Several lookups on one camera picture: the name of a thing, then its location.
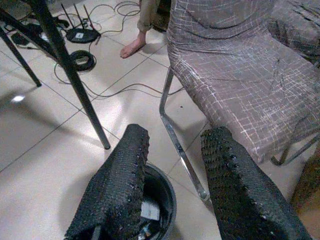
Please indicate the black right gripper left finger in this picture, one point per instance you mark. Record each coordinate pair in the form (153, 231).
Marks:
(117, 180)

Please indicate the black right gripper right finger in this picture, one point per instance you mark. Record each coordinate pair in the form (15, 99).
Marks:
(237, 195)

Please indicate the black round rubbish bin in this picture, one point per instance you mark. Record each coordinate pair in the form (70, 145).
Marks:
(172, 207)

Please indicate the white paper scrap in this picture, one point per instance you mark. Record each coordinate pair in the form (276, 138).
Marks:
(150, 211)

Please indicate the brown cardboard box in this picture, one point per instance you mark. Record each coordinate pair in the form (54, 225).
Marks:
(310, 185)

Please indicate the white table with black legs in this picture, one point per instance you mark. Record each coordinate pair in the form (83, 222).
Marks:
(75, 82)

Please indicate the chair with grey checked cover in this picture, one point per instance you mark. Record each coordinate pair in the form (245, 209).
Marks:
(237, 75)

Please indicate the black router with antennas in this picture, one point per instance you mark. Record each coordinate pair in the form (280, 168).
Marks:
(81, 36)

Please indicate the barefoot person in beige trousers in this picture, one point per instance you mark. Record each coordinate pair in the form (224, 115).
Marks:
(143, 20)

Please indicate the dark patterned upholstered armchair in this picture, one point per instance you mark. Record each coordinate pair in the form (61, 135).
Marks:
(300, 30)

